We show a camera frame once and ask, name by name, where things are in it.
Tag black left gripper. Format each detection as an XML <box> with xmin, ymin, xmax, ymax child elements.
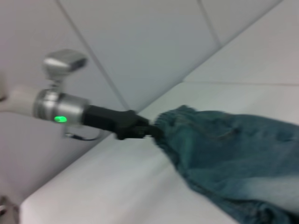
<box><xmin>83</xmin><ymin>105</ymin><xmax>164</xmax><ymax>140</ymax></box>

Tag blue denim shorts with patch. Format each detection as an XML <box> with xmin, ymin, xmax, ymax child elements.
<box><xmin>153</xmin><ymin>105</ymin><xmax>299</xmax><ymax>224</ymax></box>

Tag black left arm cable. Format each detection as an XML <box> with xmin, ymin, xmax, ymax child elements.
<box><xmin>62</xmin><ymin>127</ymin><xmax>103</xmax><ymax>142</ymax></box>

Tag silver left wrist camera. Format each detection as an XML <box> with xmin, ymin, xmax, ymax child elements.
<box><xmin>43</xmin><ymin>49</ymin><xmax>88</xmax><ymax>91</ymax></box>

